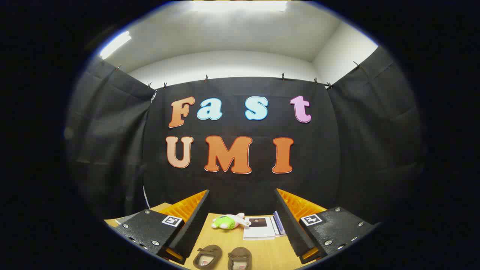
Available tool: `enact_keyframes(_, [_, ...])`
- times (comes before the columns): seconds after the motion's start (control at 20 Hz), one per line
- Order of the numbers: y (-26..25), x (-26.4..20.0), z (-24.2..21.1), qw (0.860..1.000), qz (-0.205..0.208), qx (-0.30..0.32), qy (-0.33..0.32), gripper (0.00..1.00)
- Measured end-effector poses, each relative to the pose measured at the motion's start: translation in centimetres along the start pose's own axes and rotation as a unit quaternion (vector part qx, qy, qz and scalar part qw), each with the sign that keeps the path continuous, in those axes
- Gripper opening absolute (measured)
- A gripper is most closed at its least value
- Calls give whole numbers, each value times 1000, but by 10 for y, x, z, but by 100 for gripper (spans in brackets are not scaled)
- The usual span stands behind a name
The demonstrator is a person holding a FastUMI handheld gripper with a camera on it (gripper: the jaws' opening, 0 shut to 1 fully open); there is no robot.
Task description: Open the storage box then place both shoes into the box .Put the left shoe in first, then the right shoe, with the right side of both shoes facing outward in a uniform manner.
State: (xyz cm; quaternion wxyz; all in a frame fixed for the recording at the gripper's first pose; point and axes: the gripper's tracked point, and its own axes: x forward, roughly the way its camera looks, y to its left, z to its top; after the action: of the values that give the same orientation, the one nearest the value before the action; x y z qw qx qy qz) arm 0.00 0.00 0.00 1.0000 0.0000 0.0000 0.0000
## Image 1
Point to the brown fuzzy shoe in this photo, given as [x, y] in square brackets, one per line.
[240, 258]
[207, 257]

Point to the white book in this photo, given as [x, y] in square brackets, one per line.
[258, 229]

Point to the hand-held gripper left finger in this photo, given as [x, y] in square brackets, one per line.
[195, 225]

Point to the blue book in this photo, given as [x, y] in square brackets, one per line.
[279, 223]

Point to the green and pink plush toy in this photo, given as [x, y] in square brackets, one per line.
[225, 222]

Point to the ceiling light panel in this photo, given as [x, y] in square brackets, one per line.
[115, 44]

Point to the black backdrop cloth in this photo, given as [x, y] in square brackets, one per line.
[337, 150]

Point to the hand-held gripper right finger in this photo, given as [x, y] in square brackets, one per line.
[288, 225]

